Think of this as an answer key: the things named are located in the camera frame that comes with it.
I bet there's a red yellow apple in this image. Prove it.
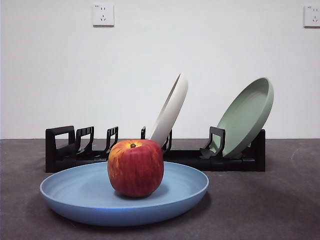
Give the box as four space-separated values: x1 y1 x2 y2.
107 139 165 198

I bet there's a blue round plate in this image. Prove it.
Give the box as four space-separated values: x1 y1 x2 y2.
39 161 210 227

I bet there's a cream white round plate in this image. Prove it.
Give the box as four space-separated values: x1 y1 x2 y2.
148 73 189 149

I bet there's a pale green round plate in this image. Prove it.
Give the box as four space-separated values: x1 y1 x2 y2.
216 76 275 159

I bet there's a black plastic plate rack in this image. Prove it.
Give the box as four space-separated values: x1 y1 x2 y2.
45 125 267 173

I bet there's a white wall socket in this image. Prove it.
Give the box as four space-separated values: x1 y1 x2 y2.
303 5 320 28
92 3 115 27

